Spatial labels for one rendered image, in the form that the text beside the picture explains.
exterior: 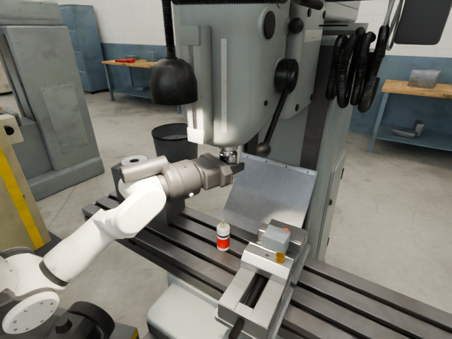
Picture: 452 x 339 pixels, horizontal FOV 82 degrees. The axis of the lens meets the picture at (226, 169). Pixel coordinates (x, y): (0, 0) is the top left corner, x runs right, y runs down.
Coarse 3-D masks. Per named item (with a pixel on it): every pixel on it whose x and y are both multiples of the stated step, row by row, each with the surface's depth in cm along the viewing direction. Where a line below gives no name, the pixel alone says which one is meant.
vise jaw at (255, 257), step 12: (252, 252) 67; (264, 252) 67; (276, 252) 67; (240, 264) 68; (252, 264) 66; (264, 264) 65; (276, 264) 64; (288, 264) 64; (276, 276) 63; (288, 276) 62
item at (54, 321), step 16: (48, 320) 99; (64, 320) 91; (80, 320) 95; (0, 336) 94; (16, 336) 94; (32, 336) 94; (48, 336) 90; (64, 336) 90; (80, 336) 92; (96, 336) 99
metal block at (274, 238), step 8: (264, 232) 69; (272, 232) 69; (280, 232) 69; (288, 232) 69; (264, 240) 68; (272, 240) 67; (280, 240) 67; (288, 240) 69; (272, 248) 68; (280, 248) 67
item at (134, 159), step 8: (128, 160) 94; (136, 160) 96; (144, 160) 94; (112, 168) 92; (120, 200) 98; (184, 200) 100; (168, 208) 91; (176, 208) 96; (184, 208) 102; (160, 216) 92; (168, 216) 92; (176, 216) 97; (168, 224) 93
